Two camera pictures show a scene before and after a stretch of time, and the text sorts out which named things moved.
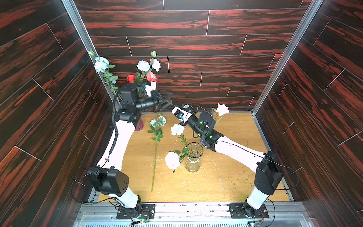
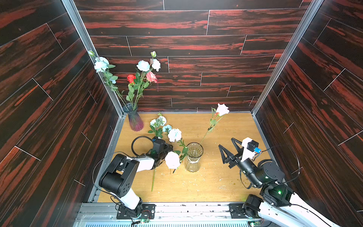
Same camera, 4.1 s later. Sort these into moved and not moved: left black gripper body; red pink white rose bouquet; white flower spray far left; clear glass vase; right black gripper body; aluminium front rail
Moved: left black gripper body; right black gripper body
Not moved: clear glass vase; aluminium front rail; red pink white rose bouquet; white flower spray far left
